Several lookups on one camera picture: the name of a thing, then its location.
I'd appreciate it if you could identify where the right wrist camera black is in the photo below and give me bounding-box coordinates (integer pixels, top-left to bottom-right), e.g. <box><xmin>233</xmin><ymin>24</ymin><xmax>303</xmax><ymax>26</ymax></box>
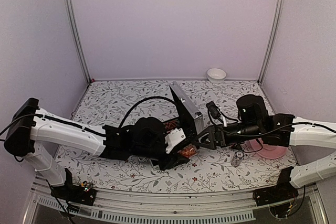
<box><xmin>206</xmin><ymin>101</ymin><xmax>227</xmax><ymax>126</ymax></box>

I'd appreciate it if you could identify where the aluminium poker case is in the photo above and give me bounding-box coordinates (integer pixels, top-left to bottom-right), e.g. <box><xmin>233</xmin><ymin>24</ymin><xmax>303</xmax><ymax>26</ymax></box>
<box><xmin>164</xmin><ymin>82</ymin><xmax>204</xmax><ymax>143</ymax></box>

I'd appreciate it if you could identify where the clear poker chip tube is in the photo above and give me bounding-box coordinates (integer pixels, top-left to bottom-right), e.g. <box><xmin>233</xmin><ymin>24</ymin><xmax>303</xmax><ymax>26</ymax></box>
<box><xmin>230</xmin><ymin>151</ymin><xmax>244</xmax><ymax>168</ymax></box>

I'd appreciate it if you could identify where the white bowl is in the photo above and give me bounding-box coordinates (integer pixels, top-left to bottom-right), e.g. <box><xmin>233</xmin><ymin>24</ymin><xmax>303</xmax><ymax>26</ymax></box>
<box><xmin>207</xmin><ymin>68</ymin><xmax>227</xmax><ymax>83</ymax></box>

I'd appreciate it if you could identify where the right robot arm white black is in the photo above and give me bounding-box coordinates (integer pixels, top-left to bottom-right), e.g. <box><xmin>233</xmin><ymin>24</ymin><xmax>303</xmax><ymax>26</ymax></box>
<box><xmin>193</xmin><ymin>94</ymin><xmax>335</xmax><ymax>201</ymax></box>

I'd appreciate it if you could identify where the pink plate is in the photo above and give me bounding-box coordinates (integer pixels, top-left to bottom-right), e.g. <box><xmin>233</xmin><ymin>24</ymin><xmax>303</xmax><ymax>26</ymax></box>
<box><xmin>249</xmin><ymin>139</ymin><xmax>288</xmax><ymax>159</ymax></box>

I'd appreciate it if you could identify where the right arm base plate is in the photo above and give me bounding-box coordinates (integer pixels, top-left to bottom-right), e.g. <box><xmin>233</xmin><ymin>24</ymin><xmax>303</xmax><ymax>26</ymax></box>
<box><xmin>253</xmin><ymin>166</ymin><xmax>299</xmax><ymax>206</ymax></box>

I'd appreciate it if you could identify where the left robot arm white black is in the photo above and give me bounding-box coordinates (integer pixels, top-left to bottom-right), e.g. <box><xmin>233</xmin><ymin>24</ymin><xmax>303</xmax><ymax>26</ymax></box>
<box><xmin>3</xmin><ymin>98</ymin><xmax>190</xmax><ymax>200</ymax></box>

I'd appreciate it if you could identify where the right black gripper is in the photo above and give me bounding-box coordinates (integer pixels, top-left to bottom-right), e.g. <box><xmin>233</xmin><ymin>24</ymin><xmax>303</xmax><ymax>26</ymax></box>
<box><xmin>192</xmin><ymin>122</ymin><xmax>262</xmax><ymax>151</ymax></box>

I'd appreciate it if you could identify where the left aluminium frame post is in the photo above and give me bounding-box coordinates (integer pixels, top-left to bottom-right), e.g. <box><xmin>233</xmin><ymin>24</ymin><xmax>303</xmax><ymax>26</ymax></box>
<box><xmin>64</xmin><ymin>0</ymin><xmax>91</xmax><ymax>84</ymax></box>

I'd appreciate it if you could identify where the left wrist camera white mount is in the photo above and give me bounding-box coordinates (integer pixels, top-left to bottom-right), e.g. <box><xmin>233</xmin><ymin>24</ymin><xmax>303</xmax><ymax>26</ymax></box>
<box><xmin>165</xmin><ymin>128</ymin><xmax>186</xmax><ymax>154</ymax></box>

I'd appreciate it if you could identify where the aluminium frame post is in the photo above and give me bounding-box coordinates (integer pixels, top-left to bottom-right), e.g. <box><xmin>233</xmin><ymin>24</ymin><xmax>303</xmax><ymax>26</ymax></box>
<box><xmin>257</xmin><ymin>0</ymin><xmax>285</xmax><ymax>85</ymax></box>
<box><xmin>64</xmin><ymin>0</ymin><xmax>91</xmax><ymax>84</ymax></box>

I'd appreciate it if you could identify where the floral table mat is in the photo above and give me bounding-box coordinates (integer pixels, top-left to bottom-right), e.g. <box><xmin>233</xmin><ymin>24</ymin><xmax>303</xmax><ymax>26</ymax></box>
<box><xmin>56</xmin><ymin>80</ymin><xmax>296</xmax><ymax>194</ymax></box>

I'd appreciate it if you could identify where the right aluminium frame post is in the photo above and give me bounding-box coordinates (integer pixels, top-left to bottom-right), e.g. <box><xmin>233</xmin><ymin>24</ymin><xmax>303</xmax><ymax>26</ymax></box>
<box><xmin>257</xmin><ymin>0</ymin><xmax>285</xmax><ymax>85</ymax></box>

